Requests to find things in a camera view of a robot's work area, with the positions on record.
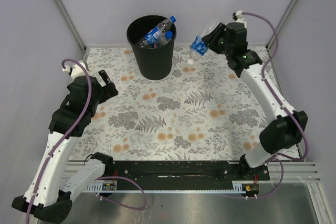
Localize blue label bottle white cap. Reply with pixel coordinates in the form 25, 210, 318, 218
187, 19, 219, 65

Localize Pepsi bottle blue cap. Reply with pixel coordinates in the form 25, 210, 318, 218
153, 31, 173, 48

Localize clear bottle red cap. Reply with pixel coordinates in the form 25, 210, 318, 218
137, 38, 150, 48

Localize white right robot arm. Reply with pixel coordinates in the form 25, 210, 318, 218
202, 22, 308, 180

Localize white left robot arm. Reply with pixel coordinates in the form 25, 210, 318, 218
12, 70, 118, 223

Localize black plastic bin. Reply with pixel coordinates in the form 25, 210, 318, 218
127, 15, 176, 80

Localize floral table mat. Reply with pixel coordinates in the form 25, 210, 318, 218
70, 47, 268, 161

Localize white slotted cable duct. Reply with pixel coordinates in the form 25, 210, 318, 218
83, 182, 117, 193

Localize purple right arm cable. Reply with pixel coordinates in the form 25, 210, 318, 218
243, 11, 310, 200

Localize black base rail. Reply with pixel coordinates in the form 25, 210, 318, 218
103, 161, 270, 191

